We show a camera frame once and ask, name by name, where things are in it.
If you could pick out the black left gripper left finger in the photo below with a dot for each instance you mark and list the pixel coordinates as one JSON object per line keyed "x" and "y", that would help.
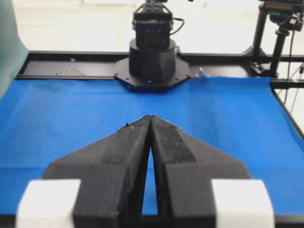
{"x": 112, "y": 173}

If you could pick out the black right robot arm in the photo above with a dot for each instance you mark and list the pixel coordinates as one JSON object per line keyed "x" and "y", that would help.
{"x": 153, "y": 60}

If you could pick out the black camera stand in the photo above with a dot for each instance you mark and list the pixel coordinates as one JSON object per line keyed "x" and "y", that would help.
{"x": 276, "y": 21}

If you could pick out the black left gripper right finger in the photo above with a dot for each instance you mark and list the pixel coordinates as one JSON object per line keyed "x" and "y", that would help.
{"x": 183, "y": 168}

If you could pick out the black aluminium table frame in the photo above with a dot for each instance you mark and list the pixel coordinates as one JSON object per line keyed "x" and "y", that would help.
{"x": 71, "y": 66}

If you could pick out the green backdrop curtain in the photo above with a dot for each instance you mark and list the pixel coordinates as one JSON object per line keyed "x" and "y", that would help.
{"x": 13, "y": 53}

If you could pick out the blue table cloth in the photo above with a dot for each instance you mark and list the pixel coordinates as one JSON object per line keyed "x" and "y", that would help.
{"x": 42, "y": 120}

